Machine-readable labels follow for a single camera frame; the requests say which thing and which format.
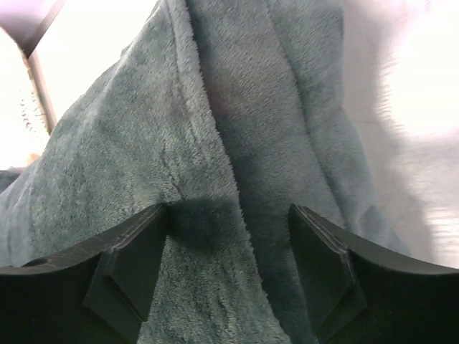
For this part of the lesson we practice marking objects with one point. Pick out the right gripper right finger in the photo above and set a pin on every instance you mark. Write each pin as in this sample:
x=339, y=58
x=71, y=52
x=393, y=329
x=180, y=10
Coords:
x=357, y=291

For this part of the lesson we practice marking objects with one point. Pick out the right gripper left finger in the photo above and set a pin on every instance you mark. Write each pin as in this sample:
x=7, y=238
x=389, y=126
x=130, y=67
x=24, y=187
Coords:
x=97, y=291

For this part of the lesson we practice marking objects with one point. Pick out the dark green plush pillowcase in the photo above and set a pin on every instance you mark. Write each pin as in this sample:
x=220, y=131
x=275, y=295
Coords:
x=229, y=112

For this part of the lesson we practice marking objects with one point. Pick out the floral patterned white pillow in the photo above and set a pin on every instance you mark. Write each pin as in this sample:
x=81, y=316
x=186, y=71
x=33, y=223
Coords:
x=31, y=111

